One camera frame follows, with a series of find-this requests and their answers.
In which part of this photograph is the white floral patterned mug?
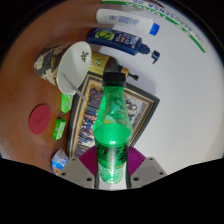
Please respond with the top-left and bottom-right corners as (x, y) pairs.
(33, 40), (93, 96)

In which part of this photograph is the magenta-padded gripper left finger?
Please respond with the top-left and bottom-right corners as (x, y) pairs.
(57, 146), (101, 190)

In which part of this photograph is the white bottle with blue cap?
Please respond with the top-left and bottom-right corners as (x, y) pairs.
(95, 8), (161, 37)

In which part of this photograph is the dark blue pump bottle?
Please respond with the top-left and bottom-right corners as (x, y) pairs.
(86, 27), (161, 65)

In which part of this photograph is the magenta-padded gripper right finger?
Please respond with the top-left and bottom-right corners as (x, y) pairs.
(126, 145), (169, 190)

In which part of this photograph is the green and white toothpaste box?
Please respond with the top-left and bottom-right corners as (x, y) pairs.
(101, 0), (207, 54)

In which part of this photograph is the green plastic drink bottle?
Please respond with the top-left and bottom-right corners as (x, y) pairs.
(92, 71), (134, 185)

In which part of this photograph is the black framed group picture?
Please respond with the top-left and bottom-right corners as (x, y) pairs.
(65, 72), (161, 159)

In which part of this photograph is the flat round red coaster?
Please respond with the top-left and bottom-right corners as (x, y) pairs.
(27, 104), (52, 136)

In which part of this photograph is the brown pump bottle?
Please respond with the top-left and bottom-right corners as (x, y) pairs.
(88, 51), (139, 82)

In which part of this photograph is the blue tissue pack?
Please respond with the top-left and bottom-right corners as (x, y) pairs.
(50, 148), (70, 176)

